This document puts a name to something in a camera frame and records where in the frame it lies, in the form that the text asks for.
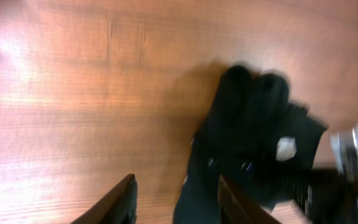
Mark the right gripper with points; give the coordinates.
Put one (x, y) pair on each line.
(323, 195)

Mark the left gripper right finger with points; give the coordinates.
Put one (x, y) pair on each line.
(235, 207)

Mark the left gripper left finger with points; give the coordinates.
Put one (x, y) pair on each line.
(118, 206)

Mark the black t-shirt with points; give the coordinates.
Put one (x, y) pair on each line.
(251, 133)

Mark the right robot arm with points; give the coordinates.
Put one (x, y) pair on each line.
(345, 148)

